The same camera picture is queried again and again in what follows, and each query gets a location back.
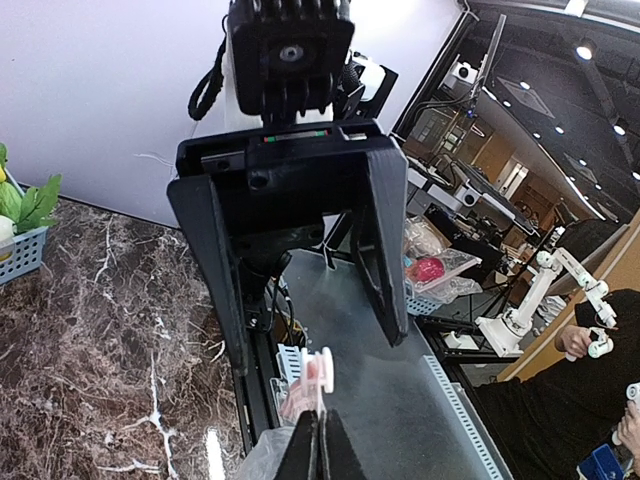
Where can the green toy lettuce leaf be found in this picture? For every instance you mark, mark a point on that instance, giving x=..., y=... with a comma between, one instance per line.
x=38, y=204

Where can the grey slotted cable duct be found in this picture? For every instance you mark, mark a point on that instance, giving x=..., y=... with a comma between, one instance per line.
x=468, y=429

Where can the blue plastic vegetable basket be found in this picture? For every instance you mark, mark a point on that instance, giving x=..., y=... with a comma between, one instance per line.
x=20, y=253

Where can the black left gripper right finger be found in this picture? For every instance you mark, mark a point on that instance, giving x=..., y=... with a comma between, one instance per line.
x=337, y=458

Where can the clear zip top bag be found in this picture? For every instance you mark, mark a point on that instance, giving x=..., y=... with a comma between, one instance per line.
x=306, y=393

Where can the blue basket with bagged food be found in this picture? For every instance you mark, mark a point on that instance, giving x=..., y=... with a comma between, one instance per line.
x=433, y=270

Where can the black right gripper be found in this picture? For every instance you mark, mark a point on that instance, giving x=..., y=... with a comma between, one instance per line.
x=261, y=192

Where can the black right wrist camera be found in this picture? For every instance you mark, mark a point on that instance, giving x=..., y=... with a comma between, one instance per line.
x=287, y=56

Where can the operator hand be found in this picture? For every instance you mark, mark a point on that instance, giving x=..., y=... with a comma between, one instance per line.
x=573, y=340

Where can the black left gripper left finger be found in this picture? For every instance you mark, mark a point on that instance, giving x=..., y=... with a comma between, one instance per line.
x=300, y=460

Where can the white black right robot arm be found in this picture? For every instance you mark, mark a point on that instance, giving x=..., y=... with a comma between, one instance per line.
x=363, y=88

